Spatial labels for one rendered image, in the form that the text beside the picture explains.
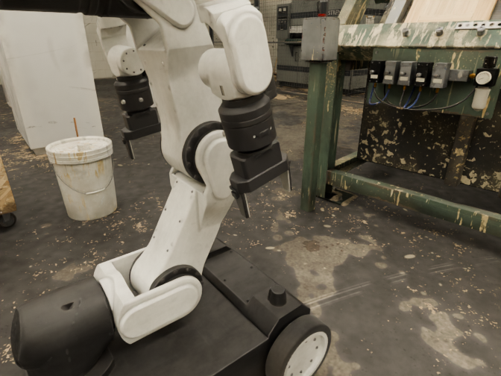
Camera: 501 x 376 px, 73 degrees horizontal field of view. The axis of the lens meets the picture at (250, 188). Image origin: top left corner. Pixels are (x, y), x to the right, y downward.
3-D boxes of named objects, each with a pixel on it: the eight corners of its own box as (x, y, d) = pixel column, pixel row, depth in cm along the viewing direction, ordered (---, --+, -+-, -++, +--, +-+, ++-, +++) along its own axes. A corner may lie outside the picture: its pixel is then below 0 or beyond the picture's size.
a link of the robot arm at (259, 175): (248, 201, 58) (230, 139, 51) (220, 183, 65) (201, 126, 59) (302, 168, 63) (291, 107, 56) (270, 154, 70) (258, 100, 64)
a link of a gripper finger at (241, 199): (242, 211, 66) (235, 186, 63) (252, 218, 64) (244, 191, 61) (236, 215, 66) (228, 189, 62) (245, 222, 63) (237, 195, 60)
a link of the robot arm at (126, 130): (129, 144, 90) (115, 99, 84) (118, 135, 97) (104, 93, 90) (172, 130, 96) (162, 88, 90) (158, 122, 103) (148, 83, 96)
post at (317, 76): (299, 209, 184) (309, 62, 154) (306, 205, 188) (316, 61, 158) (309, 212, 180) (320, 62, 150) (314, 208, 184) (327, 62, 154)
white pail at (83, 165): (56, 207, 186) (34, 121, 167) (111, 192, 203) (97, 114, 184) (69, 230, 163) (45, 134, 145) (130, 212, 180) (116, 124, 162)
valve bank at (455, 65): (351, 107, 149) (358, 48, 139) (366, 103, 158) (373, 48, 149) (482, 124, 117) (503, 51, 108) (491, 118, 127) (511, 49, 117)
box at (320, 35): (300, 62, 154) (302, 18, 147) (314, 60, 162) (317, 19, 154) (322, 63, 146) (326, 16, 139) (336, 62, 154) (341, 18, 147)
